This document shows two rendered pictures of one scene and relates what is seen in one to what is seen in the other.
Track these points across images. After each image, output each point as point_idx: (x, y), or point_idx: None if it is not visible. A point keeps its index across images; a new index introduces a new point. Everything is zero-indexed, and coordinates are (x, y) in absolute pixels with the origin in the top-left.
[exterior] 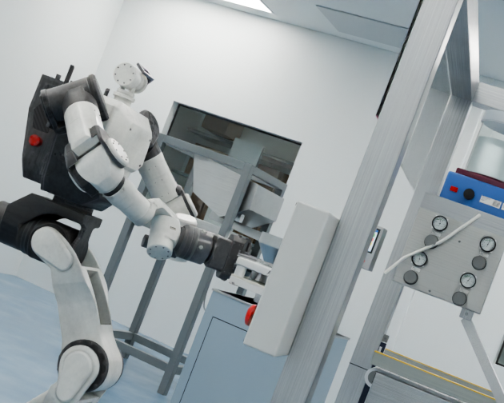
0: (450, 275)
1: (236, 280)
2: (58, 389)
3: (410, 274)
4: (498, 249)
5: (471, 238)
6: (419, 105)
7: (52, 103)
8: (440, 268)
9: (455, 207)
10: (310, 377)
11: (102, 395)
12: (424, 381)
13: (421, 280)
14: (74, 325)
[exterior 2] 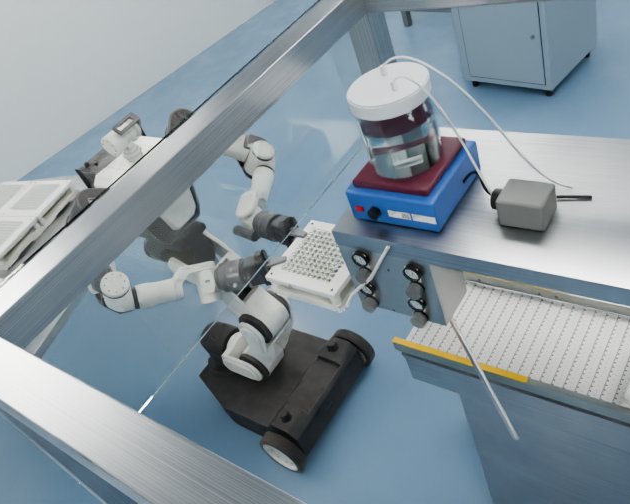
0: (401, 297)
1: (276, 291)
2: (251, 347)
3: (365, 306)
4: (426, 274)
5: (396, 266)
6: (91, 479)
7: None
8: (389, 292)
9: (364, 241)
10: None
11: (291, 316)
12: (443, 362)
13: (381, 302)
14: (233, 306)
